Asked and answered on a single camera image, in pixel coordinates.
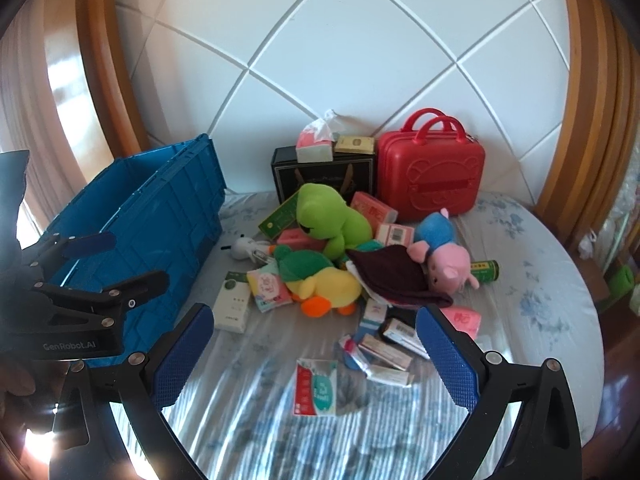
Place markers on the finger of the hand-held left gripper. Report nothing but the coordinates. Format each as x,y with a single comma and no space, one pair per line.
90,244
140,285

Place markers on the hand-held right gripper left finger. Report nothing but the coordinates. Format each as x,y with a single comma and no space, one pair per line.
182,355

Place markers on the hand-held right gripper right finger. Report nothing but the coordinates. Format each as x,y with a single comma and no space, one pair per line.
447,355

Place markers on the blue plastic crate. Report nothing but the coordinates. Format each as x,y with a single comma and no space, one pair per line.
165,230

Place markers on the person's left hand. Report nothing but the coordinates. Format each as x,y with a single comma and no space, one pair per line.
15,382

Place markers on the large pink tissue pack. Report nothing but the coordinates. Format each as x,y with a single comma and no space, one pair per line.
467,322

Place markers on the red white medicine box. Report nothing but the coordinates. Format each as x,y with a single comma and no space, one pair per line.
402,337

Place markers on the flat white box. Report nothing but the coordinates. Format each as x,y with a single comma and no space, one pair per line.
392,375

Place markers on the purple end medicine box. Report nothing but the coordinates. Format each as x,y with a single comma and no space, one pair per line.
385,352

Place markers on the white box green label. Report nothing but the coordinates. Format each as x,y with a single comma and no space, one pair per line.
232,305

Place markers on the blue floral round mattress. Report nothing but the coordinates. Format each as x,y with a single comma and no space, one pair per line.
525,335

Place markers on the white blue medicine box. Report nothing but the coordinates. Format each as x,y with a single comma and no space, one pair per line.
371,320

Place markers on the blue shirt pink pig plush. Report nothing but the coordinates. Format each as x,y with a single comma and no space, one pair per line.
450,265

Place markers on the blue pink packet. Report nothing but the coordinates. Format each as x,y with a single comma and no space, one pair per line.
352,352

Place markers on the dark maroon cloth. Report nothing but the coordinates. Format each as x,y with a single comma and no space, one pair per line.
395,275

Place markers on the floral pink tissue pack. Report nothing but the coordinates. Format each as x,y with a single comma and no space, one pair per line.
267,287

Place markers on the small white plush toy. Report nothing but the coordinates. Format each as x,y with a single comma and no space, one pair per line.
242,248

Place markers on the small pink barcode box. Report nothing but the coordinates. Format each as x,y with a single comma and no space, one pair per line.
397,234

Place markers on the red teal wipes pack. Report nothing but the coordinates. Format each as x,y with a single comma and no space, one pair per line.
317,390

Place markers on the yellow duck plush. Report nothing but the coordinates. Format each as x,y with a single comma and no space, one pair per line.
330,285

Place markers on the long green box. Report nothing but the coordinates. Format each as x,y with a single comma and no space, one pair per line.
277,220

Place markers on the white plastic bag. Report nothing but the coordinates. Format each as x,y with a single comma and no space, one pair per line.
587,245

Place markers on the red mini suitcase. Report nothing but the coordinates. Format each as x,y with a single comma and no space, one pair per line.
430,175

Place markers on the black gift box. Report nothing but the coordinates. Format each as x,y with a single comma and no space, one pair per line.
287,175

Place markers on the green frog plush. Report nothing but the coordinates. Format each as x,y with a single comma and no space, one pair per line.
325,210

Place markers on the green toy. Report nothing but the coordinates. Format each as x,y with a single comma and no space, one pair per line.
622,280

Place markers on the pink white tissue box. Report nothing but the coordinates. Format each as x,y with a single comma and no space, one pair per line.
312,150

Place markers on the beige flat box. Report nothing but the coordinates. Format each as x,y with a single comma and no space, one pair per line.
355,145

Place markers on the white padded headboard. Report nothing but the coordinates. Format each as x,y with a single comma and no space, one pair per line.
350,60

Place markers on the wooden headboard frame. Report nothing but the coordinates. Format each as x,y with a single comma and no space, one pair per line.
110,75
590,110

